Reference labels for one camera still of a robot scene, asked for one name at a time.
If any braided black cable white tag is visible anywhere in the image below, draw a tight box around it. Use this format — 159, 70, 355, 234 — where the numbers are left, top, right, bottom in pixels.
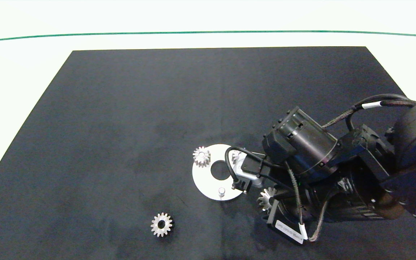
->
284, 162, 330, 242

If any dark work mat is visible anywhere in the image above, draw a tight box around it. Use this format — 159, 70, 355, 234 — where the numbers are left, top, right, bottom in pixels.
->
0, 46, 416, 260

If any round white plate with pins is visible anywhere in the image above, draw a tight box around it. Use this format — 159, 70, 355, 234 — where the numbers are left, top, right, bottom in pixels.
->
192, 144, 247, 201

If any boxy wrist camera shiny side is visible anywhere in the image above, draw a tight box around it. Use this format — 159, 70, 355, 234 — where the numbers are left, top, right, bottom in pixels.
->
233, 152, 266, 194

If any long black cable white tag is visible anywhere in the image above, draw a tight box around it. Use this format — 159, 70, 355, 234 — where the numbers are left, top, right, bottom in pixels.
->
322, 94, 416, 133

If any smooth black camera cable loop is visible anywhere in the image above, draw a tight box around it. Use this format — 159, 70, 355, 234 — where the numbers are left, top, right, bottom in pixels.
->
225, 146, 289, 192

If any steel spur gear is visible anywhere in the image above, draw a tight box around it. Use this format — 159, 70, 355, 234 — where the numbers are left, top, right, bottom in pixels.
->
257, 187, 278, 212
193, 146, 211, 168
151, 212, 173, 238

